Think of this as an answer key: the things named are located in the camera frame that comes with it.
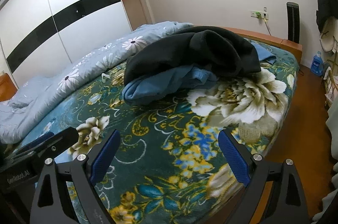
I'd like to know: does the black and white fleece jacket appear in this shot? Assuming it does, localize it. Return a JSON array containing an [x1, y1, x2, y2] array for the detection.
[[124, 26, 261, 84]]

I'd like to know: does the light blue floral quilt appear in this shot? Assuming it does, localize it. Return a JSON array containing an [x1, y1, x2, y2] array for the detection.
[[1, 21, 192, 144]]

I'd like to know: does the white plastic clip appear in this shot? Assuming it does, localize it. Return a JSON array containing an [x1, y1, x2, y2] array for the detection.
[[101, 72, 111, 83]]

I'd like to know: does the blue fleece garment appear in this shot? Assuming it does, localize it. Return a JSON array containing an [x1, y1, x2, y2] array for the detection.
[[122, 45, 275, 106]]

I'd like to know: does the floral green bed blanket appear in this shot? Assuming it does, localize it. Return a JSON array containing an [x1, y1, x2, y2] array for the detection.
[[23, 45, 299, 223]]

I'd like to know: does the white and black wardrobe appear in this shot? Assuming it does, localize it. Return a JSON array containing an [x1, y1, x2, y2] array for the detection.
[[1, 0, 132, 86]]

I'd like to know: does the blue detergent bottle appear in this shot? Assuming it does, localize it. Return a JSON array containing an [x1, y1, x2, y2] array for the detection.
[[310, 51, 323, 76]]

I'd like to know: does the brown wooden door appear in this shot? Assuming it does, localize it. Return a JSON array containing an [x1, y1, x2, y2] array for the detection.
[[122, 0, 147, 30]]

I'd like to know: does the black tower fan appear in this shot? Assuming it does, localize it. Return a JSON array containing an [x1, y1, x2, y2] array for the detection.
[[286, 2, 300, 44]]

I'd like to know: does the dark hanging coat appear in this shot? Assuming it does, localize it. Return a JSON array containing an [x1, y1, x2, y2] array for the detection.
[[316, 0, 337, 32]]

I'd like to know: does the wooden bed frame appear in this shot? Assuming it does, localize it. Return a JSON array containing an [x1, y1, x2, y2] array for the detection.
[[223, 27, 303, 64]]

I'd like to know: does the wall power socket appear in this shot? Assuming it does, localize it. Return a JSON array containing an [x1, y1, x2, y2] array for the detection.
[[250, 11, 269, 20]]

